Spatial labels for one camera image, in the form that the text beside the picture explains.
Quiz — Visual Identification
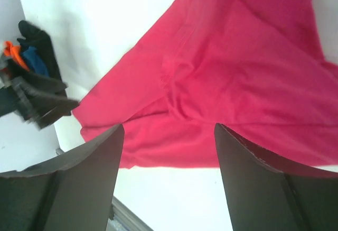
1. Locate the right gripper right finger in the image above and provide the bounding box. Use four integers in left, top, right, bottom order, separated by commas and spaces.
214, 124, 337, 230

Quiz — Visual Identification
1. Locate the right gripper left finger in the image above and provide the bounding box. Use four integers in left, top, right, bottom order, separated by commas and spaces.
1, 125, 124, 231

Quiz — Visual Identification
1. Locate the orange t shirt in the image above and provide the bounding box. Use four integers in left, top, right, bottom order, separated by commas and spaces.
4, 41, 30, 71

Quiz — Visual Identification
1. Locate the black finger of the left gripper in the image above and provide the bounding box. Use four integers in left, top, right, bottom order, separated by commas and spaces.
15, 80, 79, 129

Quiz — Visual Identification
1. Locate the black t shirt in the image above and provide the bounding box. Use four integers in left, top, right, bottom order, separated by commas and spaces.
17, 20, 66, 97

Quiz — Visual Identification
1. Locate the blue t shirt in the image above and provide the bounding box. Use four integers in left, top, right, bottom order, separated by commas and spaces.
21, 46, 49, 77

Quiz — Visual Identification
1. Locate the pink t shirt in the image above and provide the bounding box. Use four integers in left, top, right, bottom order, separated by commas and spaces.
73, 0, 337, 168

